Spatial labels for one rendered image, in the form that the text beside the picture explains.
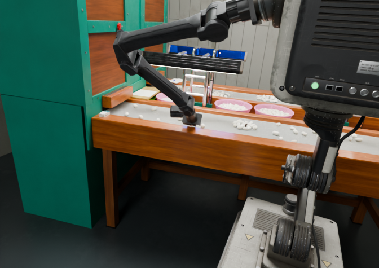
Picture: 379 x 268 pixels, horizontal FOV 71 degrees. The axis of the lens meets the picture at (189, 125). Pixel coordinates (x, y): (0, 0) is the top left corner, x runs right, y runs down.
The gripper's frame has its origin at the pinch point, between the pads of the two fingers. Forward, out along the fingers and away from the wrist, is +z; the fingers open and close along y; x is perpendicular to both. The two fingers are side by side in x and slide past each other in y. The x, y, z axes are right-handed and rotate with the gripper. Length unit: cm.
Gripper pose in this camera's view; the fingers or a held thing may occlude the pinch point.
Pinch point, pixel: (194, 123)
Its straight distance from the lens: 151.4
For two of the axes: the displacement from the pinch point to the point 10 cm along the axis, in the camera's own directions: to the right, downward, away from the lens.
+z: 1.4, 3.2, 9.4
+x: -2.0, 9.4, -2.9
